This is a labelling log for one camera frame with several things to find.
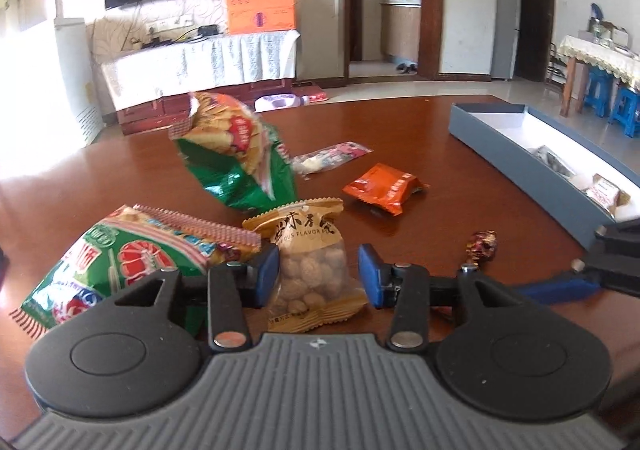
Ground TV cabinet with white cloth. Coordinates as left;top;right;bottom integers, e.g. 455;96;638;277
97;30;302;113

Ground small white packet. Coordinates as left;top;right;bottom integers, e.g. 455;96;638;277
582;173;632;211

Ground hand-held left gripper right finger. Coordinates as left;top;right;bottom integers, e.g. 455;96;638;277
357;244;531;351

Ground brown wooden television cabinet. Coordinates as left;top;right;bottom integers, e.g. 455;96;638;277
117;77;301;137

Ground grey shallow box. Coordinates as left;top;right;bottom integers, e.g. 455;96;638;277
448;102;640;251

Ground wooden dining table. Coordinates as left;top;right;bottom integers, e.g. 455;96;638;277
559;54;640;118

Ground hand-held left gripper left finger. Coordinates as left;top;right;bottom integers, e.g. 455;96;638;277
102;245;281;351

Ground green rice cracker bag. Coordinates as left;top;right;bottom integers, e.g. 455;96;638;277
167;90;299;211

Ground clear pink candy packet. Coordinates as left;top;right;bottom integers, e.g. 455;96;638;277
290;141;374;175

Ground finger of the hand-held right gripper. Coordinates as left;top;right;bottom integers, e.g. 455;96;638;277
517;219;640;303

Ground red foil wrapped candy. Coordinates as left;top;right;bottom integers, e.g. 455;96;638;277
465;229;499;263

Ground silver packet in box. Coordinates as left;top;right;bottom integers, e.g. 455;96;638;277
532;146;576;178

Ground white chest freezer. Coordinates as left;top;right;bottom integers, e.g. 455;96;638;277
54;17;106;145

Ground dark wooden door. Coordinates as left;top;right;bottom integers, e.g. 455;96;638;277
514;0;556;81

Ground orange snack packet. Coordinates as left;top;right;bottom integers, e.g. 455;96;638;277
342;163;430;217

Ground blue plastic stool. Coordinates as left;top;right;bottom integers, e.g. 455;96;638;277
582;67;618;118
607;87;640;138

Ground white wall sockets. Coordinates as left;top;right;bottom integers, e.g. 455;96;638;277
148;16;193;33

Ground purple white detergent bottle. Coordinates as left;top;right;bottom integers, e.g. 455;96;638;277
255;94;311;113

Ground green red shrimp chips bag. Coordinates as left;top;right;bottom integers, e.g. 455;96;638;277
10;203;263;335

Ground cream lace tablecloth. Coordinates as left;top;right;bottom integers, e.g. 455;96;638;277
557;34;640;91

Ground wooden kitchen counter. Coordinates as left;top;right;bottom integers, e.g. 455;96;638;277
380;0;422;61

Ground tan peanut packet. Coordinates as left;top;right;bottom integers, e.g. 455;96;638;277
242;197;368;333

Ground orange cardboard box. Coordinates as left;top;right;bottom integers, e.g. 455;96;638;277
223;0;297;35

